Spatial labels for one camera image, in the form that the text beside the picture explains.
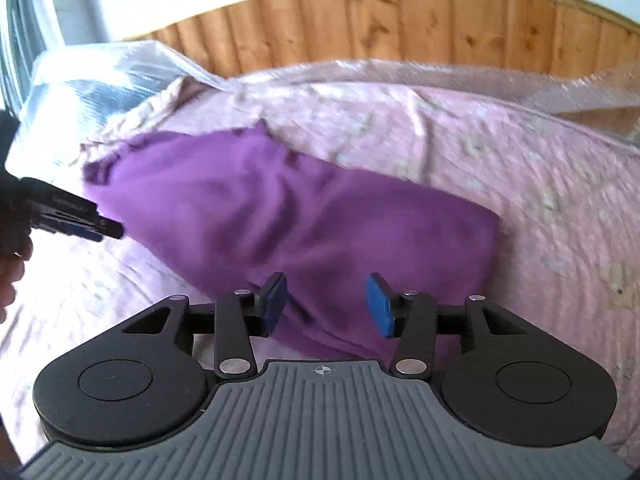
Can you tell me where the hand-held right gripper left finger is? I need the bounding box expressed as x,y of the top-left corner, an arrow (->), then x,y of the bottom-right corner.
121,272 -> 291,380

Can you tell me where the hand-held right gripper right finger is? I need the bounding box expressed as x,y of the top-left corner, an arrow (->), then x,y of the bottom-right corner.
365,272 -> 527,380

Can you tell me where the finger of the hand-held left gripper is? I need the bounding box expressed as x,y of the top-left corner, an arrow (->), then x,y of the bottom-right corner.
20,177 -> 124,240
31,212 -> 104,243

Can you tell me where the purple garment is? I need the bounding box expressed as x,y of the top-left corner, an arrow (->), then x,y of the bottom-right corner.
81,118 -> 504,362

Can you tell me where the person's left hand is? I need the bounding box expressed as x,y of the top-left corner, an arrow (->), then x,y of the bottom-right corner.
0,236 -> 35,325

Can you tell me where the clear bubble wrap sheet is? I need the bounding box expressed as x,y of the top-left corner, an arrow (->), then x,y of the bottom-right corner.
10,42 -> 640,183

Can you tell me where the pink bear-print blanket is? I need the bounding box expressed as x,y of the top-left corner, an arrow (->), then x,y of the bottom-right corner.
0,76 -> 640,463

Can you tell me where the wooden headboard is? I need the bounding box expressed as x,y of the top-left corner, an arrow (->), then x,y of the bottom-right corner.
121,0 -> 640,113

